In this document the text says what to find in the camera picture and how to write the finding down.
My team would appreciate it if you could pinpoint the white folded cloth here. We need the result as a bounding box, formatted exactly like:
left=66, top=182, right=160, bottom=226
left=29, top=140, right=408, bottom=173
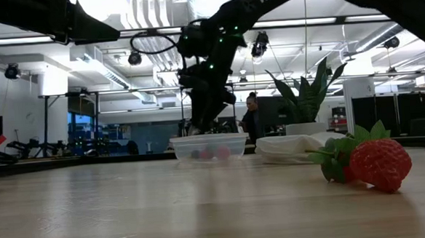
left=254, top=130, right=348, bottom=167

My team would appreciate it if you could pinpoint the clear plastic tupperware container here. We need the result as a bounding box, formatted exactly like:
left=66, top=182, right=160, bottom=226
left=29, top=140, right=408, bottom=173
left=168, top=131, right=251, bottom=165

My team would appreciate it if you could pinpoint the red toy strawberry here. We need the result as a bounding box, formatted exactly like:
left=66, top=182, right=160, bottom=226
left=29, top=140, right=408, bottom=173
left=199, top=147, right=215, bottom=161

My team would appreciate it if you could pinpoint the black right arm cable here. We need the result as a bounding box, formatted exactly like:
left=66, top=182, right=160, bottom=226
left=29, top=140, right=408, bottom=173
left=129, top=28, right=180, bottom=57

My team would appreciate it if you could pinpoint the black background frame rig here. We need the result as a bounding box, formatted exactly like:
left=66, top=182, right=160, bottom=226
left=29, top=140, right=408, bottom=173
left=38, top=84, right=186, bottom=160

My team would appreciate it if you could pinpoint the black hanging ceiling lamp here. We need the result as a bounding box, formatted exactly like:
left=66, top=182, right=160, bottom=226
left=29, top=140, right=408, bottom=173
left=127, top=50, right=143, bottom=67
left=382, top=35, right=401, bottom=50
left=250, top=30, right=271, bottom=59
left=4, top=62, right=23, bottom=81

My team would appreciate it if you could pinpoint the black room partition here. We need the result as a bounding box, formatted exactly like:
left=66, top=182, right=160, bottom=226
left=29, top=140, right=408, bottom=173
left=351, top=92, right=425, bottom=140

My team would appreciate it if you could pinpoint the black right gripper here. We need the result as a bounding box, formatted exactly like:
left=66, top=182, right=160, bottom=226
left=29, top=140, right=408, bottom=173
left=177, top=61, right=239, bottom=137

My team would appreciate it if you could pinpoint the person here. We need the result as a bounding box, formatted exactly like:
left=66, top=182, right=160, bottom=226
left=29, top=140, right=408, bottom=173
left=235, top=90, right=265, bottom=147

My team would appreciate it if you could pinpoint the large leafy toy strawberry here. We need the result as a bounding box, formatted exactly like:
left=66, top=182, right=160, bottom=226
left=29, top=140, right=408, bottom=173
left=303, top=117, right=415, bottom=199

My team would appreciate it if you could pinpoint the pink red toy fruit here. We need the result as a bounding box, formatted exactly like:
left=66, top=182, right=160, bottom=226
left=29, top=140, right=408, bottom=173
left=215, top=144, right=232, bottom=161

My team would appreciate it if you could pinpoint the green plant in white pot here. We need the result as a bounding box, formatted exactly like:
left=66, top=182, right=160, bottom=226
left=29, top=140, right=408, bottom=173
left=263, top=55, right=351, bottom=138

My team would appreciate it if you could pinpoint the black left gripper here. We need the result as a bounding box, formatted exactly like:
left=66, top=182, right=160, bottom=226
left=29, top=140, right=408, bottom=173
left=16, top=0, right=122, bottom=48

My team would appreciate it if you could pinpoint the black monitor screen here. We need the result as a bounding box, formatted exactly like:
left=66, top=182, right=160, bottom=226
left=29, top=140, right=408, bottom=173
left=257, top=95, right=290, bottom=136

